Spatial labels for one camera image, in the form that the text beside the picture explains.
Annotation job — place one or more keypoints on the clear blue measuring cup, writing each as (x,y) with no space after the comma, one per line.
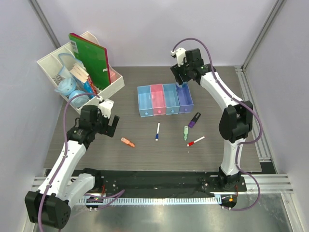
(64,72)

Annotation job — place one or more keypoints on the red whiteboard marker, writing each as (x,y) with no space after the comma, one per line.
(195,141)

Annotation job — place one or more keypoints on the white slotted cable duct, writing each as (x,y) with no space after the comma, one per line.
(167,201)

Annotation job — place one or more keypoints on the blue whiteboard marker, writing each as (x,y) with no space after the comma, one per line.
(157,132)

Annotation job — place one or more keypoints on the white desk organizer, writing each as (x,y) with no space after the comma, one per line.
(51,67)

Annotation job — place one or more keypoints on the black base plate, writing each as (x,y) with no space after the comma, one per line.
(158,184)

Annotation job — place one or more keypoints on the pink notebook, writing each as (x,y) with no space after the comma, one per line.
(113,76)

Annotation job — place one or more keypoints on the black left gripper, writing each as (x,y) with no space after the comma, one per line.
(109,131)

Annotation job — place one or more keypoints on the wooden clips stack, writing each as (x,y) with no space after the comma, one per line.
(79,72)

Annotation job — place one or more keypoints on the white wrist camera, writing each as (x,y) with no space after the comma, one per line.
(180,55)
(106,108)

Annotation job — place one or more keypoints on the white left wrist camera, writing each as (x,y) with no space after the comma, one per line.
(106,108)

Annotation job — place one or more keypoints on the orange marker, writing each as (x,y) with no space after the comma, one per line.
(127,142)

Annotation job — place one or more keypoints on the light green marker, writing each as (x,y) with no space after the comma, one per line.
(185,132)

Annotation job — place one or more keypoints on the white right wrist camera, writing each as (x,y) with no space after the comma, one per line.
(180,55)

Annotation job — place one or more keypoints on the blue tape dispenser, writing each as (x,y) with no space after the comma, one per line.
(66,86)

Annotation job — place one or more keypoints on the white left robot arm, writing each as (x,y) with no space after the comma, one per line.
(52,202)

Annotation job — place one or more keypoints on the green notebook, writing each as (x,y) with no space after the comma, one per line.
(95,59)

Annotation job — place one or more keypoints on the light blue round case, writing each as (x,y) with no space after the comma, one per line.
(78,101)

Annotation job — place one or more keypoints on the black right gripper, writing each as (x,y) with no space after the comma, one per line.
(177,71)

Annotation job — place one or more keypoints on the pastel four-drawer organizer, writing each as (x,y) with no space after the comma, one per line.
(164,99)

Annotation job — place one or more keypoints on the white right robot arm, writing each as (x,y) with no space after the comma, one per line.
(237,119)

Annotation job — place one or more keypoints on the purple highlighter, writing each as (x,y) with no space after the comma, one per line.
(194,120)

